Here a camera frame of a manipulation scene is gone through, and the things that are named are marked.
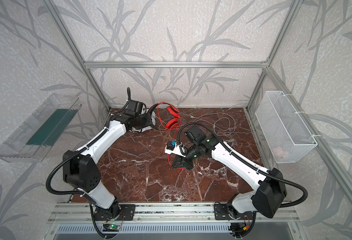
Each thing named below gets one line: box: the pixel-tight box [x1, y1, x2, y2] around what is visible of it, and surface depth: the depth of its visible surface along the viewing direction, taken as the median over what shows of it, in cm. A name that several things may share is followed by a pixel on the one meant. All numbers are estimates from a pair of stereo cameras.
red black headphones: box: [148, 102, 180, 131], surface depth 82 cm
